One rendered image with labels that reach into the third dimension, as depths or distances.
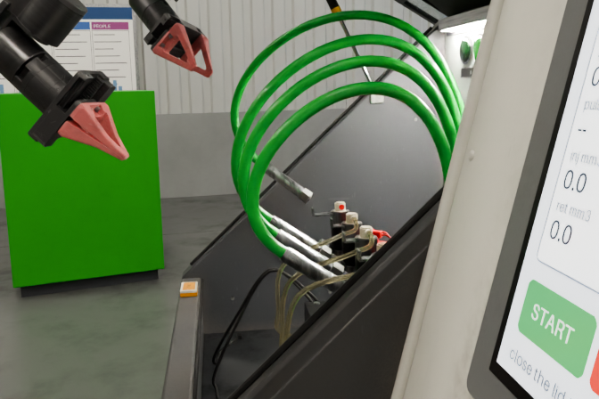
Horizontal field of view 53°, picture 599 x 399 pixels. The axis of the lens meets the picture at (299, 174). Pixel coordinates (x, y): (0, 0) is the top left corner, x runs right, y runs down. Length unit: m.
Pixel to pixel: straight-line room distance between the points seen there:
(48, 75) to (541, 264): 0.58
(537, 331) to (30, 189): 3.90
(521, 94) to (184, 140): 6.95
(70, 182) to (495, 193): 3.79
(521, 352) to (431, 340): 0.14
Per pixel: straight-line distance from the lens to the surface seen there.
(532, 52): 0.48
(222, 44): 7.41
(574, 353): 0.37
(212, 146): 7.39
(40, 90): 0.77
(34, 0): 0.79
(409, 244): 0.57
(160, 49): 1.08
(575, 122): 0.40
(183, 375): 0.86
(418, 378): 0.56
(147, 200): 4.21
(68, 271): 4.27
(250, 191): 0.64
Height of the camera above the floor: 1.33
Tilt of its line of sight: 9 degrees down
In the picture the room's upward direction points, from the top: 1 degrees counter-clockwise
